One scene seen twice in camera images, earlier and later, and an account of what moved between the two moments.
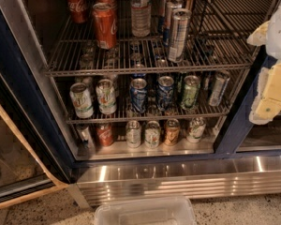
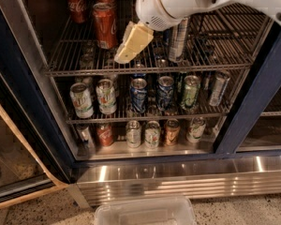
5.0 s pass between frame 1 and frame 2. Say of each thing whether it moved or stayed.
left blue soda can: stayed
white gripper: moved
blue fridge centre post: stayed
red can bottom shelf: stayed
